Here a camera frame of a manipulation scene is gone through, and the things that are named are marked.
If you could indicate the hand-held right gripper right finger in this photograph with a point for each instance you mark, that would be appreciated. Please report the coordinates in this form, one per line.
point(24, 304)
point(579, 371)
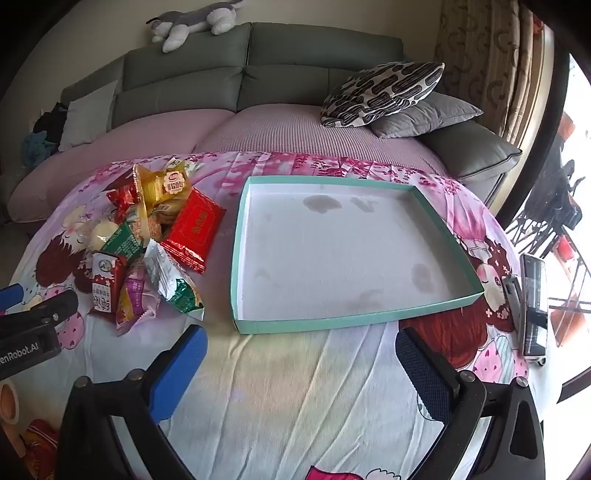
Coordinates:
point(422, 374)

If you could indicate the clear packet with cream roll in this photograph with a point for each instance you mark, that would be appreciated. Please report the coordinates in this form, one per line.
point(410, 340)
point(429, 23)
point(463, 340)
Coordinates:
point(147, 227)

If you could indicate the black folding rack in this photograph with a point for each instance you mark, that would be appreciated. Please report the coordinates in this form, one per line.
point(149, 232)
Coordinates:
point(554, 198)

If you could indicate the grey and white plush toy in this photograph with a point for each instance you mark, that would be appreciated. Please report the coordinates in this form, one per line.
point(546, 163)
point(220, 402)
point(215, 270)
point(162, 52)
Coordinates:
point(184, 23)

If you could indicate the black and white patterned pillow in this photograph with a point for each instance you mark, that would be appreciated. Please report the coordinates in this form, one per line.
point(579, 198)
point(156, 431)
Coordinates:
point(378, 92)

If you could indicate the small red snack packet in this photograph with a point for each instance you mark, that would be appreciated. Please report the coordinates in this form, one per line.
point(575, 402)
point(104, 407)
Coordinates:
point(122, 198)

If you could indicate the pink snack packet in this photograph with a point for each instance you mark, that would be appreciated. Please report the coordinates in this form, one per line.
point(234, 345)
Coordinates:
point(134, 300)

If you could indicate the dark red biscuit packet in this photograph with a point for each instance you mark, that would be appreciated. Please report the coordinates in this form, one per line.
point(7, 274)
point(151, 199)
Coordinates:
point(106, 286)

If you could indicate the large red gold-print packet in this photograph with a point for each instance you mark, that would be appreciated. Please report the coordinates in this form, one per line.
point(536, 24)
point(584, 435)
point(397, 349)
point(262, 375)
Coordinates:
point(194, 226)

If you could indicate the green and white snack packet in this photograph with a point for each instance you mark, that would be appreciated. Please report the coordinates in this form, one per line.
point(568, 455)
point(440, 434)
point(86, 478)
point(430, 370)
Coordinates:
point(173, 277)

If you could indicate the white bun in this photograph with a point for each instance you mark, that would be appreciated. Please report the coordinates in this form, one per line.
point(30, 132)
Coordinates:
point(102, 233)

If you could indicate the dark door frame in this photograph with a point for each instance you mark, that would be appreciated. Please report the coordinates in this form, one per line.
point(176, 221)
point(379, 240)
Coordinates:
point(551, 92)

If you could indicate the blue cloth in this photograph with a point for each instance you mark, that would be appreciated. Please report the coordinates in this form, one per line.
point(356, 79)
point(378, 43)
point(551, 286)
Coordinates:
point(39, 147)

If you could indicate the yellow bread packet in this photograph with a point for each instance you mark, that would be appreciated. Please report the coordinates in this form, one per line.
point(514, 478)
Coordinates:
point(164, 184)

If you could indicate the dark green snack packet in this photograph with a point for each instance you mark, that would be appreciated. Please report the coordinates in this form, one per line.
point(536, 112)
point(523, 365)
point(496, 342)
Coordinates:
point(122, 242)

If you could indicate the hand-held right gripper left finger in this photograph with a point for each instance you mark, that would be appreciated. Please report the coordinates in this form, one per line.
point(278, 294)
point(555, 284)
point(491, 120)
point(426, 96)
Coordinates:
point(178, 369)

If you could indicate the teal cardboard box lid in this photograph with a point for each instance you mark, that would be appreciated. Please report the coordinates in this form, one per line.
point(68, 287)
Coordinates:
point(332, 254)

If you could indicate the dark clothes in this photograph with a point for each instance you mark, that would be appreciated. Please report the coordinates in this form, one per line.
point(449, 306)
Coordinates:
point(53, 122)

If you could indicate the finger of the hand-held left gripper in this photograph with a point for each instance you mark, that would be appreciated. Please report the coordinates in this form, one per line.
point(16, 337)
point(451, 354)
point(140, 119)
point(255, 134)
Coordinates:
point(46, 307)
point(11, 297)

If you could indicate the pale green biscuit packet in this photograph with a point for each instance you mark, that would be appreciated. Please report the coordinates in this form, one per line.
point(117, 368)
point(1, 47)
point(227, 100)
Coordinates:
point(178, 162)

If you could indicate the grey stand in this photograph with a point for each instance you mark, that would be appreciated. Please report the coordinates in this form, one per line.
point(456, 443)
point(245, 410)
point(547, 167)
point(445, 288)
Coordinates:
point(512, 304)

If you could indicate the light grey pillow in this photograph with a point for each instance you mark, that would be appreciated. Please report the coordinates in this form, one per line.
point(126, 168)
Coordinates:
point(87, 115)

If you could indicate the round biscuits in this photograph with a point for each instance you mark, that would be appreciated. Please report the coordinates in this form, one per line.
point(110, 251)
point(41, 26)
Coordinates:
point(166, 213)

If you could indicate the printed pink blanket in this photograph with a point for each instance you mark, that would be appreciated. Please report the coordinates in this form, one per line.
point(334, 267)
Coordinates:
point(300, 392)

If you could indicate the grey-green sofa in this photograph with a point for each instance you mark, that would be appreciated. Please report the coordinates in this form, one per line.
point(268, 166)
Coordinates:
point(286, 50)

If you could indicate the black phone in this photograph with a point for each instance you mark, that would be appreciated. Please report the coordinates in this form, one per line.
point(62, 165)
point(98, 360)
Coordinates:
point(534, 304)

